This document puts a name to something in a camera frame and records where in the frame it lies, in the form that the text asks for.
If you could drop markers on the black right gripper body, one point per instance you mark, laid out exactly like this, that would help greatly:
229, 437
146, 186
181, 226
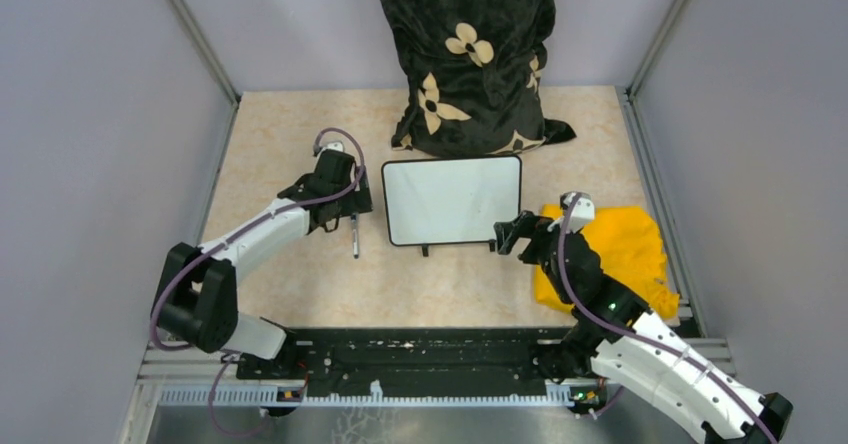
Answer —
540, 230

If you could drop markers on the aluminium frame post left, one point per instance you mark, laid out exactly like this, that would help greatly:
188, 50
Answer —
209, 58

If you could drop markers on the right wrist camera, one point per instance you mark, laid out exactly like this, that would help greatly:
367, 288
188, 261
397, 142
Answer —
578, 210

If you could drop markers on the white whiteboard black frame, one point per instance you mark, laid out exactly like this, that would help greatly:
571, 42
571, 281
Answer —
436, 202

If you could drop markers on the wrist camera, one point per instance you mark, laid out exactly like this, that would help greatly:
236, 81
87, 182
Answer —
319, 147
578, 210

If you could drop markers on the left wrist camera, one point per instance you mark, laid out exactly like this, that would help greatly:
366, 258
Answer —
319, 147

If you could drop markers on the yellow cloth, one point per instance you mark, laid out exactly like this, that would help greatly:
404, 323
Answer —
624, 243

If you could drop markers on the black floral pillow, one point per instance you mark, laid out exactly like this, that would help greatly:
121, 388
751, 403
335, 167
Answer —
473, 70

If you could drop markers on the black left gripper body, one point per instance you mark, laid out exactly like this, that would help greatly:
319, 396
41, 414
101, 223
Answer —
357, 200

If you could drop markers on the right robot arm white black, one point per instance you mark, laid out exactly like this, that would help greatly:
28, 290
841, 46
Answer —
620, 337

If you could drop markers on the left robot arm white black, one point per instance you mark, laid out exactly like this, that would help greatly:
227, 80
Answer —
196, 302

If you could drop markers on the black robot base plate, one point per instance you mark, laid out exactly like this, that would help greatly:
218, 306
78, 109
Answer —
426, 362

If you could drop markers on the white marker pen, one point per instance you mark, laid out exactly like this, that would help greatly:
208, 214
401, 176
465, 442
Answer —
355, 235

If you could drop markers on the white toothed cable rail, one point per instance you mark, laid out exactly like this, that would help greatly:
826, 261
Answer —
268, 394

